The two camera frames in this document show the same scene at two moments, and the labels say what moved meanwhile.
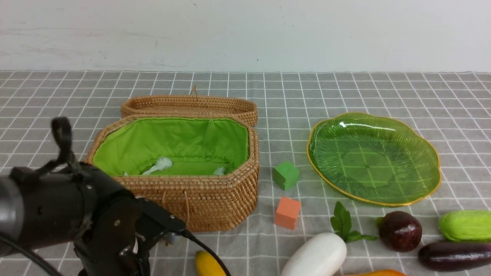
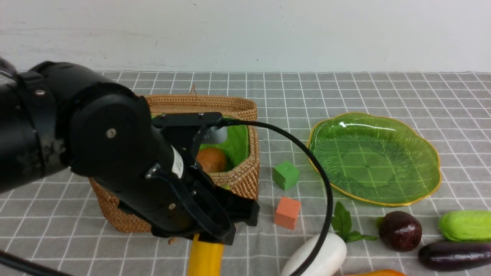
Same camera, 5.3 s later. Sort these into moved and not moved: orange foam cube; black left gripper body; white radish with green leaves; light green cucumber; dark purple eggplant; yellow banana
Moved: yellow banana; black left gripper body
Not moved: light green cucumber; dark purple eggplant; white radish with green leaves; orange foam cube
